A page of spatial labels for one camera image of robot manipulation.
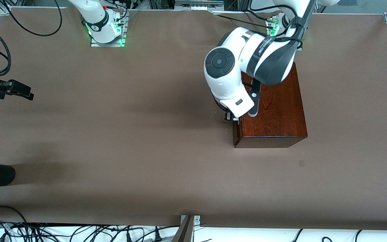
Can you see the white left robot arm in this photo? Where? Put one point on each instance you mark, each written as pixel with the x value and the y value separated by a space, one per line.
pixel 227 77

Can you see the wooden drawer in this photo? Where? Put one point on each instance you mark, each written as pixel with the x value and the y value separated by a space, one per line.
pixel 237 132

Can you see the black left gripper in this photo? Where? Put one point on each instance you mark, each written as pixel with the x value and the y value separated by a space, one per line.
pixel 228 116

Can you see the paper table cover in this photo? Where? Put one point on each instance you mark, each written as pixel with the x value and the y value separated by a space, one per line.
pixel 146 134

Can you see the silver mounting plate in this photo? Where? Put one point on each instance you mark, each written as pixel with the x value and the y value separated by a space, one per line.
pixel 197 220

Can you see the silver frame rail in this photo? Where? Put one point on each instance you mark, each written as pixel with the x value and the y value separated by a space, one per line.
pixel 198 4

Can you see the dark brown wooden cabinet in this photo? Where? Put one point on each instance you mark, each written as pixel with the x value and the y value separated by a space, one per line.
pixel 277 117

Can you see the dark grey metal post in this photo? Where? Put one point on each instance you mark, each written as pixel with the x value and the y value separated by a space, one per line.
pixel 185 233

